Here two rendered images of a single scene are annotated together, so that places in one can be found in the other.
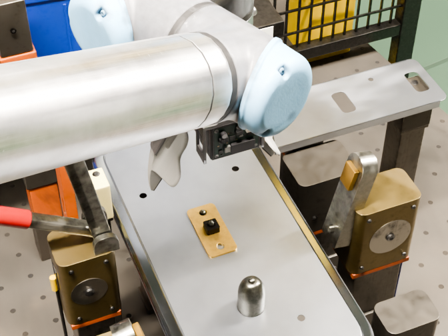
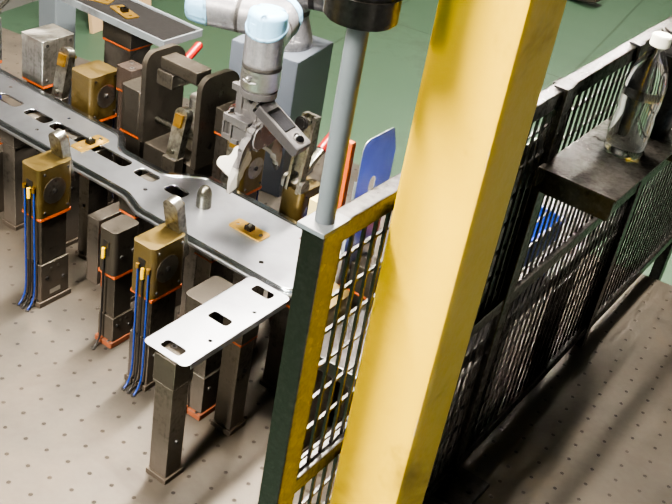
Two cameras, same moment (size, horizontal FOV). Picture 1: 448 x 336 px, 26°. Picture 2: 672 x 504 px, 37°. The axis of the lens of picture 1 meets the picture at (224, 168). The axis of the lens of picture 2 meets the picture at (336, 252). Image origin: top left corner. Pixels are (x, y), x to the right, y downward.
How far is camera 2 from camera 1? 2.48 m
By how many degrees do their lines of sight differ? 95
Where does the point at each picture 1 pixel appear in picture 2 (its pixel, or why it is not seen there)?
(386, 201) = (154, 232)
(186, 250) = (255, 220)
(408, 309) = (119, 224)
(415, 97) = (168, 334)
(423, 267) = (121, 441)
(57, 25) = not seen: hidden behind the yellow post
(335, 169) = (201, 289)
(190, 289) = (239, 205)
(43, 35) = not seen: hidden behind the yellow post
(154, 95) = not seen: outside the picture
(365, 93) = (208, 329)
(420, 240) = (131, 461)
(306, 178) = (216, 280)
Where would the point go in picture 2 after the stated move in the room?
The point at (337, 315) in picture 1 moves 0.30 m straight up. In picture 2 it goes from (156, 209) to (166, 75)
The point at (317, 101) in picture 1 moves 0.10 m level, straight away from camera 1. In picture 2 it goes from (239, 314) to (259, 348)
